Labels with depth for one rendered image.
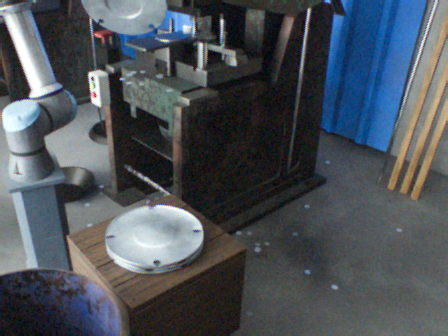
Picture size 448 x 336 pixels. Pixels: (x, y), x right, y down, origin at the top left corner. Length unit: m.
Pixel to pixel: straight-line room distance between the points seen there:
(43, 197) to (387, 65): 1.91
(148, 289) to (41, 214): 0.55
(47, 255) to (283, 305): 0.86
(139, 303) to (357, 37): 2.03
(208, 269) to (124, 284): 0.24
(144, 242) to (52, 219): 0.43
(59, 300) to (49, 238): 0.51
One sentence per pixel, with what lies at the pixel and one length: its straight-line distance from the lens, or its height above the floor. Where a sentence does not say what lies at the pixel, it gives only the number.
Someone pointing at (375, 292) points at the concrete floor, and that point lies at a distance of 1.85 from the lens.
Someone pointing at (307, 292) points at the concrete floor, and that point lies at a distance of 1.78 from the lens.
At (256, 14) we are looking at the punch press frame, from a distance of 1.91.
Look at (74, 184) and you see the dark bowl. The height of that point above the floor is 0.00.
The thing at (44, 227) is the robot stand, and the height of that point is 0.27.
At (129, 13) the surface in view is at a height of 0.90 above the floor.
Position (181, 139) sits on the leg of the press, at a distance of 1.63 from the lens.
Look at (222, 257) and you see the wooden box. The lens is 1.33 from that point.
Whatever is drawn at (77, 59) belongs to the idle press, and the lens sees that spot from 3.39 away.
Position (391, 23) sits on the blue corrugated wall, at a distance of 2.67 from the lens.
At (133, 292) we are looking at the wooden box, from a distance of 1.23.
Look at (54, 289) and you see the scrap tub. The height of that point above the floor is 0.42.
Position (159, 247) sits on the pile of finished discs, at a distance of 1.31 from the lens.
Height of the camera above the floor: 1.21
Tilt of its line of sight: 32 degrees down
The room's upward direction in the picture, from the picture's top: 1 degrees counter-clockwise
